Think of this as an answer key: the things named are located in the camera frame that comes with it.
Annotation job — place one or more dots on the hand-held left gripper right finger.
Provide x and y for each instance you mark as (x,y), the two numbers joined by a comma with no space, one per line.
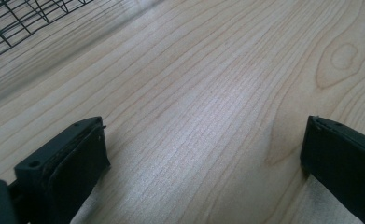
(342,158)

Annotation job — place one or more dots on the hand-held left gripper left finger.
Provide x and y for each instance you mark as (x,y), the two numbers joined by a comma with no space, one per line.
(68,174)

